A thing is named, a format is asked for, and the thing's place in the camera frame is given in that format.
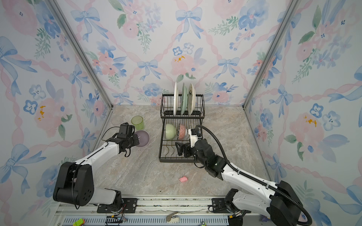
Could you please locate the black wire dish rack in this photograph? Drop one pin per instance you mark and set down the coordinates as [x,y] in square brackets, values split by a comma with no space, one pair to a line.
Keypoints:
[175,126]

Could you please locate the pale green plate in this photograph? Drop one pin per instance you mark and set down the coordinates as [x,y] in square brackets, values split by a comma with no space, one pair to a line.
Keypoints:
[184,99]

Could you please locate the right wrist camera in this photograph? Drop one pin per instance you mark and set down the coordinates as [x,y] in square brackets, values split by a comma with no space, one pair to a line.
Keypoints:
[194,136]

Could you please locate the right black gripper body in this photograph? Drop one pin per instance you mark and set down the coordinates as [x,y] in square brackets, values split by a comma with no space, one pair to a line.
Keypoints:
[190,152]

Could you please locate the cream patterned plate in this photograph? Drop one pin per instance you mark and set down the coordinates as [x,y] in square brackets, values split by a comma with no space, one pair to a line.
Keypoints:
[191,99]

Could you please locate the green yellow small toy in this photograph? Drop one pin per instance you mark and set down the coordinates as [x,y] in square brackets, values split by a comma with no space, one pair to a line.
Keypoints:
[79,222]

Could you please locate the clear glass cup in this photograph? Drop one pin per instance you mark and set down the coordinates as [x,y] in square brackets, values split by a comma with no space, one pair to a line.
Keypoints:
[117,120]

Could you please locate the left aluminium corner post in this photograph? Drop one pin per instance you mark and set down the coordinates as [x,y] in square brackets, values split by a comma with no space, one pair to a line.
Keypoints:
[64,24]

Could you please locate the green glass cup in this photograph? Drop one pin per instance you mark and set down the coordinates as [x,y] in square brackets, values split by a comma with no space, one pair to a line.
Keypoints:
[138,122]

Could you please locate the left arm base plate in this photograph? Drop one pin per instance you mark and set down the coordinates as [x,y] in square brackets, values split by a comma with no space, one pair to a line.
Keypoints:
[123,205]

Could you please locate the lavender ceramic bowl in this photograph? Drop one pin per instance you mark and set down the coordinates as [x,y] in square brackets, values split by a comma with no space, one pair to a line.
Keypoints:
[144,138]

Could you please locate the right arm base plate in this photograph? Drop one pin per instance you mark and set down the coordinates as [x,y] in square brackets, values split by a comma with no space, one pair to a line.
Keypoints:
[220,206]

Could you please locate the white floral plate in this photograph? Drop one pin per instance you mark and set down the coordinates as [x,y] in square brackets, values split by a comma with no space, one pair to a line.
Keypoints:
[175,99]

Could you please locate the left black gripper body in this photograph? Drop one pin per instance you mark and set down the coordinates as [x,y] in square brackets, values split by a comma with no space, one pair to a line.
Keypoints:
[133,141]

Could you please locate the aluminium corner post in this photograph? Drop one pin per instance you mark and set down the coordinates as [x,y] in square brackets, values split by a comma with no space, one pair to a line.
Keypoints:
[64,24]
[289,13]

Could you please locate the light green ceramic bowl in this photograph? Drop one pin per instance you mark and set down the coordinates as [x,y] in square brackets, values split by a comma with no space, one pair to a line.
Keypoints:
[170,131]

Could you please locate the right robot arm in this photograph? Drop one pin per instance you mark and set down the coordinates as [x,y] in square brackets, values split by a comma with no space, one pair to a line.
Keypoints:
[277,201]

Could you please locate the pink eraser piece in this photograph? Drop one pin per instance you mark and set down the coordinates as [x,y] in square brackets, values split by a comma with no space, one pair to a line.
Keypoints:
[183,179]

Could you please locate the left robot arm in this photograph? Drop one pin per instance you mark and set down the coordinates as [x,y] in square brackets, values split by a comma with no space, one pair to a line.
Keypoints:
[75,181]

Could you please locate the aluminium rail frame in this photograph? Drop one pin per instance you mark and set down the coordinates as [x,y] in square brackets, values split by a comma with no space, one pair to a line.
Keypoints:
[153,210]

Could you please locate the red white patterned bowl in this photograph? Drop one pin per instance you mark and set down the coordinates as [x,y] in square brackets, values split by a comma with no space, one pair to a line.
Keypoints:
[181,131]

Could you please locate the right aluminium corner post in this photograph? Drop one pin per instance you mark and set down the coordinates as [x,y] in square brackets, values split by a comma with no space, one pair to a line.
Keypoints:
[289,13]

